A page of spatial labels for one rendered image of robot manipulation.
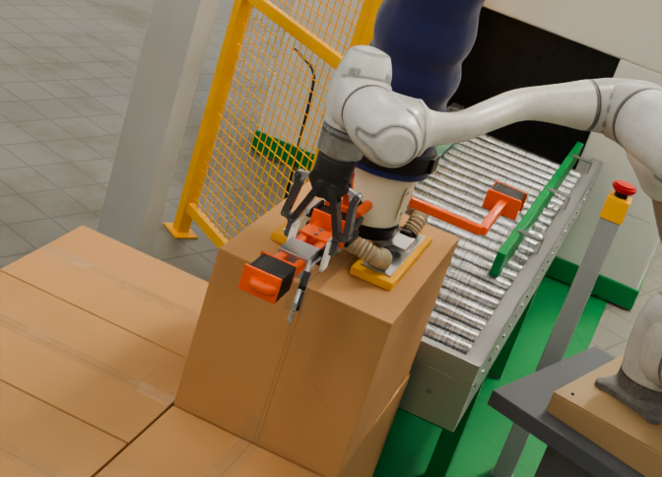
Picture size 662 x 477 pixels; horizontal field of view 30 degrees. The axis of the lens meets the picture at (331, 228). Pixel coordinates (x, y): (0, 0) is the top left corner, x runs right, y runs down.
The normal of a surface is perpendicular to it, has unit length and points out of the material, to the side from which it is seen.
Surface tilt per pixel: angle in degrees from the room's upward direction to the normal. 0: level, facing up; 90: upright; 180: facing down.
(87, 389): 0
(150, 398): 0
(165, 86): 90
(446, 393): 90
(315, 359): 90
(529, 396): 0
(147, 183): 90
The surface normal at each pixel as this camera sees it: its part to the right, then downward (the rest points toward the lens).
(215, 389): -0.32, 0.29
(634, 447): -0.63, 0.13
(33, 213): 0.29, -0.88
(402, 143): 0.11, 0.46
